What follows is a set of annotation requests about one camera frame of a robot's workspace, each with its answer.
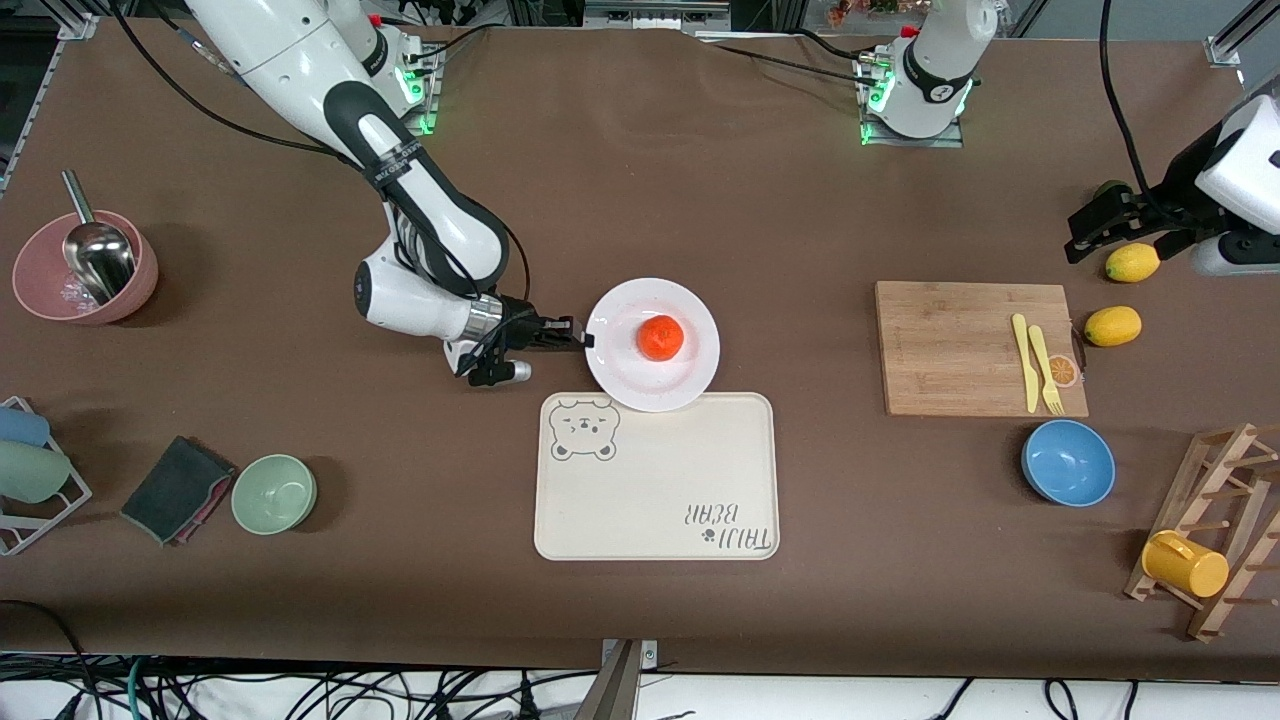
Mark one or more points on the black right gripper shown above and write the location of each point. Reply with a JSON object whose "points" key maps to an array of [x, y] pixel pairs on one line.
{"points": [[520, 326]]}

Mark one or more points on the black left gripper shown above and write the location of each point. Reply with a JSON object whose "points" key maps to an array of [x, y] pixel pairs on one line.
{"points": [[1172, 199]]}

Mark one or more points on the white round plate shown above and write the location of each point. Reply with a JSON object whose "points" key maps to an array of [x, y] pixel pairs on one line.
{"points": [[620, 370]]}

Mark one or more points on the orange fruit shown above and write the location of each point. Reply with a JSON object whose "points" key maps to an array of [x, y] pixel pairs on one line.
{"points": [[661, 338]]}

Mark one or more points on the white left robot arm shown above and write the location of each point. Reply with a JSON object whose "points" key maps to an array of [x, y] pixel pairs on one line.
{"points": [[1245, 170]]}

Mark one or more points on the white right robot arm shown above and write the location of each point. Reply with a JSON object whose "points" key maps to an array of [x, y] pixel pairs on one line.
{"points": [[300, 50]]}

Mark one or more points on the green avocado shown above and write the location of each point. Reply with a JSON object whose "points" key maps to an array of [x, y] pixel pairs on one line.
{"points": [[1110, 187]]}

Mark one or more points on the yellow lemon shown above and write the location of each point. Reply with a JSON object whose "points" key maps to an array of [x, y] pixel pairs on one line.
{"points": [[1133, 263], [1113, 327]]}

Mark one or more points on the orange slice charm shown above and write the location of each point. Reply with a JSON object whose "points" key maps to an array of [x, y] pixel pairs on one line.
{"points": [[1063, 371]]}

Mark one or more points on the yellow plastic knife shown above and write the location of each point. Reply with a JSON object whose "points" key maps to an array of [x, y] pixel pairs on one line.
{"points": [[1024, 360]]}

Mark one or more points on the yellow plastic fork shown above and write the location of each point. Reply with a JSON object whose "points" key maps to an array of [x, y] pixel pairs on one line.
{"points": [[1053, 403]]}

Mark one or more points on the cream bear print tray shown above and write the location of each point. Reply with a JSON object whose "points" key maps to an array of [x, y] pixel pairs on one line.
{"points": [[655, 490]]}

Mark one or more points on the wooden cutting board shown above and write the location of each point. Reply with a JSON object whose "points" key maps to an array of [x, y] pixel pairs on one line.
{"points": [[940, 350]]}

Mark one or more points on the aluminium corner profile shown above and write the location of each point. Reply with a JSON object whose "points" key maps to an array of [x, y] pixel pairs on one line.
{"points": [[1225, 45], [80, 25]]}

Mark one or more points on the blue bowl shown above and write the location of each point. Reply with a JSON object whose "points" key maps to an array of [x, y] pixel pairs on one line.
{"points": [[1068, 465]]}

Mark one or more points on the wooden mug rack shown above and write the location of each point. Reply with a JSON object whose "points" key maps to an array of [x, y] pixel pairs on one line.
{"points": [[1225, 470]]}

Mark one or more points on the pale green bowl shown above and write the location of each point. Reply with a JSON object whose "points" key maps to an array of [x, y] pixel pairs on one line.
{"points": [[274, 495]]}

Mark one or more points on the yellow mug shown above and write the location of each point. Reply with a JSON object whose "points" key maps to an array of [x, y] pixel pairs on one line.
{"points": [[1185, 565]]}

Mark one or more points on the dark grey folded cloth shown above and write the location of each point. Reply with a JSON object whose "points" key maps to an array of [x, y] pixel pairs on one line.
{"points": [[175, 490]]}

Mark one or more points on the metal scoop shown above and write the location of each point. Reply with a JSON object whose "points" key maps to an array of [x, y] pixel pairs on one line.
{"points": [[100, 260]]}

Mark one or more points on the pink ribbed bowl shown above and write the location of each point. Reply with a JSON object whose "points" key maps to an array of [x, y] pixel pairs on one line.
{"points": [[40, 285]]}

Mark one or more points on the blue cup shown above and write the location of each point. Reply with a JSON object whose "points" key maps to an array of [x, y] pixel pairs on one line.
{"points": [[22, 427]]}

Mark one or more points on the pale green cup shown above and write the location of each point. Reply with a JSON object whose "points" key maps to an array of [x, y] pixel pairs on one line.
{"points": [[30, 472]]}

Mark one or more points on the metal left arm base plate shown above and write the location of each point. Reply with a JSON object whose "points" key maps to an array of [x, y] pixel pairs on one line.
{"points": [[915, 143]]}

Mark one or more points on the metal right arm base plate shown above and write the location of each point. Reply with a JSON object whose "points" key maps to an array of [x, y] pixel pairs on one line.
{"points": [[430, 100]]}

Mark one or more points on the aluminium frame beam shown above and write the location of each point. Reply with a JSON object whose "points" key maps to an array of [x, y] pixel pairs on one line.
{"points": [[655, 15]]}

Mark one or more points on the metal table bracket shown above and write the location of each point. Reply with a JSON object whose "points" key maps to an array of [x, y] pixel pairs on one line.
{"points": [[615, 690]]}

